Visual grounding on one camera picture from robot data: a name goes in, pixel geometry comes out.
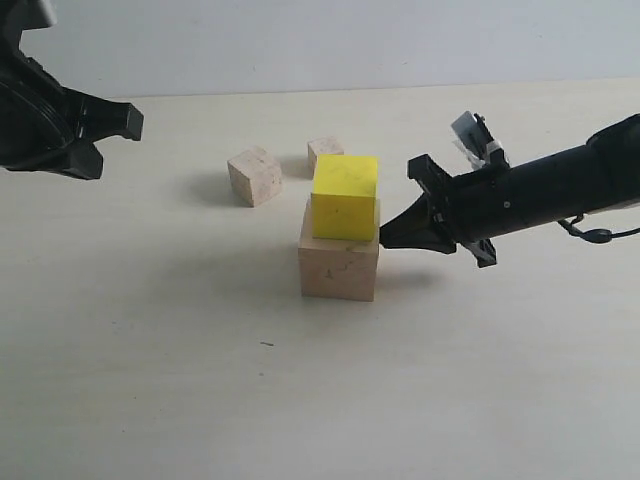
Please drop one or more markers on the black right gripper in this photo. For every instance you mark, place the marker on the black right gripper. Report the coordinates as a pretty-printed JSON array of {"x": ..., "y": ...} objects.
[{"x": 470, "y": 208}]

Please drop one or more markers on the medium wooden cube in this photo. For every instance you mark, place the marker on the medium wooden cube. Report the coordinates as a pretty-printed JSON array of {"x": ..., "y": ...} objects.
[{"x": 255, "y": 176}]

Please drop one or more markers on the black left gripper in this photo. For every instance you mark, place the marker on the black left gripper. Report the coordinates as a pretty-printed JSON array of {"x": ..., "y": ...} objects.
[{"x": 40, "y": 129}]

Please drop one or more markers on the large wooden cube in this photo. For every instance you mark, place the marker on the large wooden cube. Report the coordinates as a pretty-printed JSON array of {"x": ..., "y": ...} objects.
[{"x": 337, "y": 269}]

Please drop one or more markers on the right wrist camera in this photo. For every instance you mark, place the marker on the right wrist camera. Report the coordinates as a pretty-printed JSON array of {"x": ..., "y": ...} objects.
[{"x": 477, "y": 143}]

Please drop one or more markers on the small wooden cube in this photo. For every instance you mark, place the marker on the small wooden cube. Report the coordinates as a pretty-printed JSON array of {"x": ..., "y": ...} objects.
[{"x": 322, "y": 146}]

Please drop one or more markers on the yellow cube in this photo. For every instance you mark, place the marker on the yellow cube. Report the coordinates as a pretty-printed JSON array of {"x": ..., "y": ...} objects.
[{"x": 344, "y": 196}]

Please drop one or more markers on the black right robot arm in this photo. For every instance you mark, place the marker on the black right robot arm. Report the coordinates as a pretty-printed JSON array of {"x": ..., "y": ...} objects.
[{"x": 618, "y": 147}]

